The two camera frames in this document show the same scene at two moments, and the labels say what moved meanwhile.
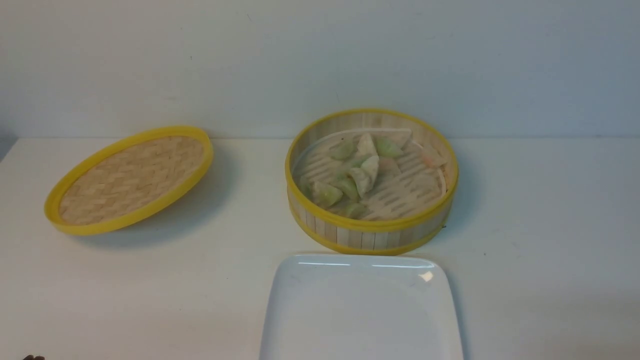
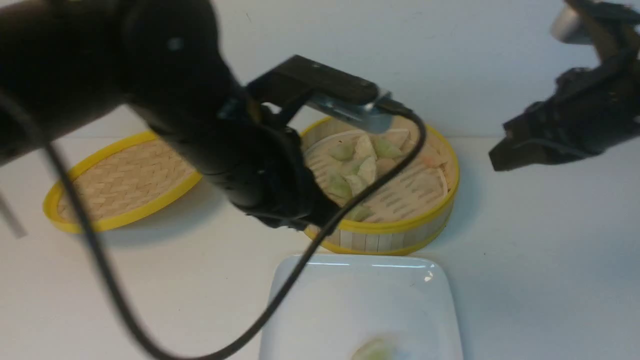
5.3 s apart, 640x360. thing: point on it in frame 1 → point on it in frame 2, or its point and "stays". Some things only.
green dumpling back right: (386, 147) stays
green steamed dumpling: (325, 195) → (377, 348)
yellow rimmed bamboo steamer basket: (371, 181) stays
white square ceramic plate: (361, 306) stays
